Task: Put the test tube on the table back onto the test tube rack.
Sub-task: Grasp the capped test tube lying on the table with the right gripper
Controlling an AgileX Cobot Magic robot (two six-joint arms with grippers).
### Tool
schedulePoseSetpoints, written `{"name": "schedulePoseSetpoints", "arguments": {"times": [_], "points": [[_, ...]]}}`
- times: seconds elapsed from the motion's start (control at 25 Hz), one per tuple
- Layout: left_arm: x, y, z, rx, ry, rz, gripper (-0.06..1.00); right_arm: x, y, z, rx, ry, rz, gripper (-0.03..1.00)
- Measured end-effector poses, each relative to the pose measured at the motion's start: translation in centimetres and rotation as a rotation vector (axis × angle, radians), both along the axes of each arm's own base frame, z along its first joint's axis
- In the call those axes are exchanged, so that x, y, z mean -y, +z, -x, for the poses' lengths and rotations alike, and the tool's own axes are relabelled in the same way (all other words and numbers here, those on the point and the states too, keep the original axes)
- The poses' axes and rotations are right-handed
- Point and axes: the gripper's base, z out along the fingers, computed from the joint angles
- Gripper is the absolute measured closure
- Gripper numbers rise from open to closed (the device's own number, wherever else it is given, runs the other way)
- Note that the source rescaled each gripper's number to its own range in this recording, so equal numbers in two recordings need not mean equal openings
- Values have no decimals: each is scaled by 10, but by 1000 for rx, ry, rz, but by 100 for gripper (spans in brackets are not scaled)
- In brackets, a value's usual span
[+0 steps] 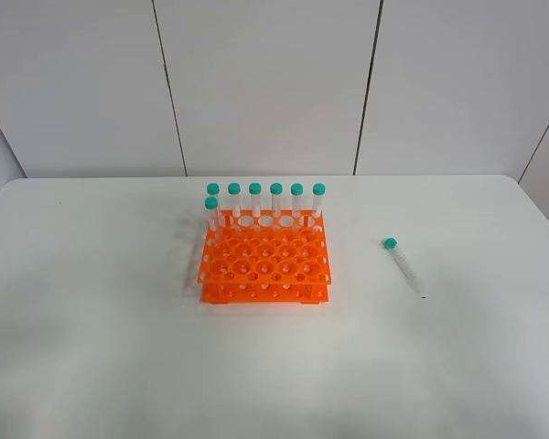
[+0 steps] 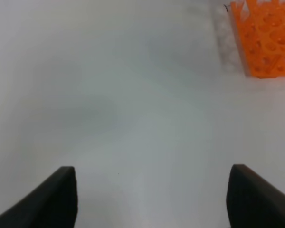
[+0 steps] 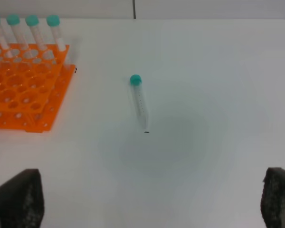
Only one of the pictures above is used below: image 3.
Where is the racked test tube far right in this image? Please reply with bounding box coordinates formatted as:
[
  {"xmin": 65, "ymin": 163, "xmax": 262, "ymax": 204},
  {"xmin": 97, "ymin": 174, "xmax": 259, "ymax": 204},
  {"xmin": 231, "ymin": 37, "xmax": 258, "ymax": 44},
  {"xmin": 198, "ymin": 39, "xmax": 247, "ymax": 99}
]
[{"xmin": 46, "ymin": 15, "xmax": 66, "ymax": 52}]

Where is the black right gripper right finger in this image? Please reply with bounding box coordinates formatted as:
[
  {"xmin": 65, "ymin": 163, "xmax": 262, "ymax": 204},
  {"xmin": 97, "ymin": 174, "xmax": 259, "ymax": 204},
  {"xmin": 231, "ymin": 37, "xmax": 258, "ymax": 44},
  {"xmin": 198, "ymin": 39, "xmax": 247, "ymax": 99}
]
[{"xmin": 260, "ymin": 167, "xmax": 285, "ymax": 228}]

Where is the racked test tube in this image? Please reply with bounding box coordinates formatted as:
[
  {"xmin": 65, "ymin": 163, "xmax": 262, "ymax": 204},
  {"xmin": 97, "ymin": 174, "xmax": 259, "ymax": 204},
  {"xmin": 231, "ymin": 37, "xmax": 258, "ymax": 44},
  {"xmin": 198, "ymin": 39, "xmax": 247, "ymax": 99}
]
[
  {"xmin": 0, "ymin": 23, "xmax": 13, "ymax": 58},
  {"xmin": 25, "ymin": 15, "xmax": 48, "ymax": 59},
  {"xmin": 46, "ymin": 15, "xmax": 66, "ymax": 52},
  {"xmin": 6, "ymin": 14, "xmax": 32, "ymax": 58}
]

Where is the orange test tube rack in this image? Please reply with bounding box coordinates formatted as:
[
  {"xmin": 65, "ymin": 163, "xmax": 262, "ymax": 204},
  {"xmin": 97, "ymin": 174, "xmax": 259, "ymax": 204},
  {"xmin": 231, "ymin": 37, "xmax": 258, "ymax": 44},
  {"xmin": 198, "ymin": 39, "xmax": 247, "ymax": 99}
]
[{"xmin": 0, "ymin": 43, "xmax": 76, "ymax": 133}]

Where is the racked test tube far left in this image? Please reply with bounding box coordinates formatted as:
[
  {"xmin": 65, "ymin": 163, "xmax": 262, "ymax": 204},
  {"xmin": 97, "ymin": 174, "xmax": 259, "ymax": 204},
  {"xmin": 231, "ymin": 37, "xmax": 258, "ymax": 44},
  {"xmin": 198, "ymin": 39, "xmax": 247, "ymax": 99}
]
[{"xmin": 0, "ymin": 23, "xmax": 13, "ymax": 58}]

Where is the teal capped test tube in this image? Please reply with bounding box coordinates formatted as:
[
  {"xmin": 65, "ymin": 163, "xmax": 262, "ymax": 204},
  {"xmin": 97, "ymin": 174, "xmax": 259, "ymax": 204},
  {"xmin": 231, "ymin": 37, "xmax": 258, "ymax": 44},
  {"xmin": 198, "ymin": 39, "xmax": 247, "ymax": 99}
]
[{"xmin": 130, "ymin": 75, "xmax": 149, "ymax": 132}]

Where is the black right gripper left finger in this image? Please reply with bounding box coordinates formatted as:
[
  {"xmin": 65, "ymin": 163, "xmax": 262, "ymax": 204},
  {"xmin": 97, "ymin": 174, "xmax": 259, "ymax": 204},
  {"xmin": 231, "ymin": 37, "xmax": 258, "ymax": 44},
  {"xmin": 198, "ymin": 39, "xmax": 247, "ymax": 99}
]
[{"xmin": 0, "ymin": 169, "xmax": 45, "ymax": 228}]

